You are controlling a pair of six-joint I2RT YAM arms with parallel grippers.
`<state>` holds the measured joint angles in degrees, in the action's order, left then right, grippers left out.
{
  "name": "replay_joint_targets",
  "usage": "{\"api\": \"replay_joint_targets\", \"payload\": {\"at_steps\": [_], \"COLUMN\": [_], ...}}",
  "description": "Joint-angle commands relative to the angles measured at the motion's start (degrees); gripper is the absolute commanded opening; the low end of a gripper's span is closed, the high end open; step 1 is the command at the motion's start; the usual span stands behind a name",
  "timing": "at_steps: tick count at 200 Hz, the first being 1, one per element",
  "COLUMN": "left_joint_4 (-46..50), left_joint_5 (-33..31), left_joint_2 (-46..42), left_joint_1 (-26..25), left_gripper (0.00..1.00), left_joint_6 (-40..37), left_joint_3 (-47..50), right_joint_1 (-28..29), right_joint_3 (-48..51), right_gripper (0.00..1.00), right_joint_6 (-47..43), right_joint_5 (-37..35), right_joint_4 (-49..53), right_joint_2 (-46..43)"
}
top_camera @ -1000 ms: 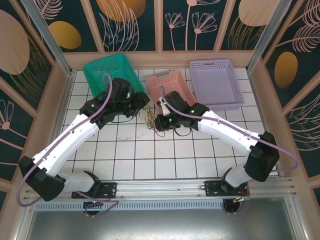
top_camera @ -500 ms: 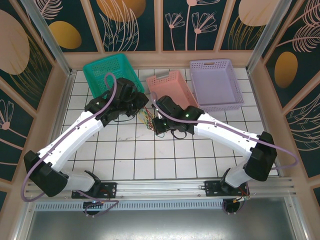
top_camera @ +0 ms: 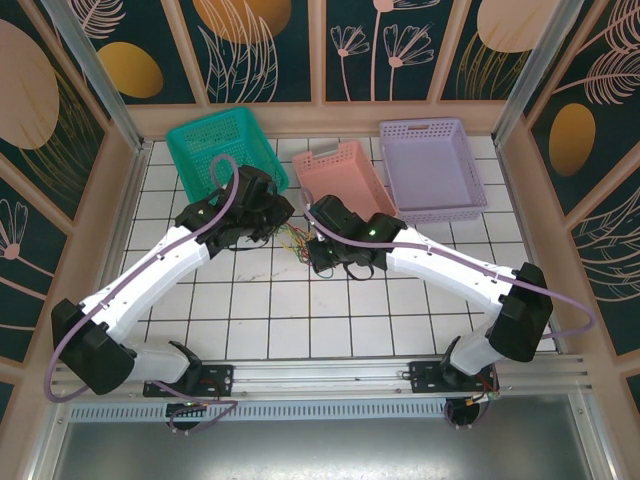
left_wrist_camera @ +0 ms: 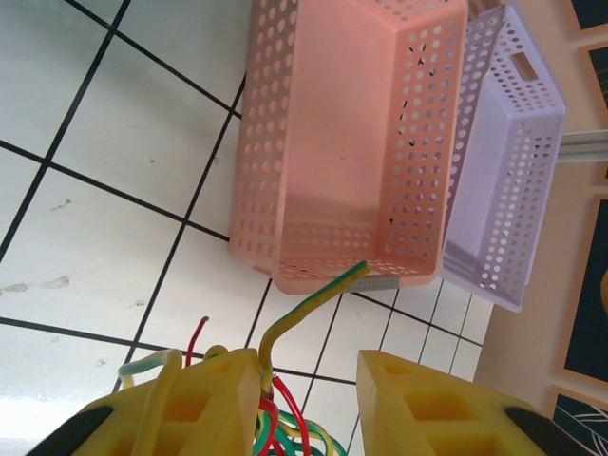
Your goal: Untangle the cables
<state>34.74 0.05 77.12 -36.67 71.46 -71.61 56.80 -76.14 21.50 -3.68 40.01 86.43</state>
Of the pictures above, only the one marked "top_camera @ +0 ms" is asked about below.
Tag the teal perforated plastic basket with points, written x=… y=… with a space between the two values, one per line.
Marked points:
x=220 y=130

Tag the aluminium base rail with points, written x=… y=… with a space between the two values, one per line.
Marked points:
x=320 y=372

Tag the aluminium frame post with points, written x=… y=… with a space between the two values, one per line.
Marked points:
x=537 y=75
x=97 y=75

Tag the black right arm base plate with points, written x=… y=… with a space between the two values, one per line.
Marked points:
x=425 y=377

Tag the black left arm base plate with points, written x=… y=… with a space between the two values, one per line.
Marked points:
x=220 y=380

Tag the grey metal panel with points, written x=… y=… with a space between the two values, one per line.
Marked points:
x=320 y=450

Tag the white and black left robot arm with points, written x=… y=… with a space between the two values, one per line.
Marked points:
x=150 y=265

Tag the pink perforated plastic basket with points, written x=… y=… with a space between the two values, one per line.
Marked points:
x=345 y=175

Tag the lavender perforated plastic basket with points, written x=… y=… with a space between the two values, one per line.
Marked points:
x=430 y=170

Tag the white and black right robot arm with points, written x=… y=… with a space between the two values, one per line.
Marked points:
x=450 y=265

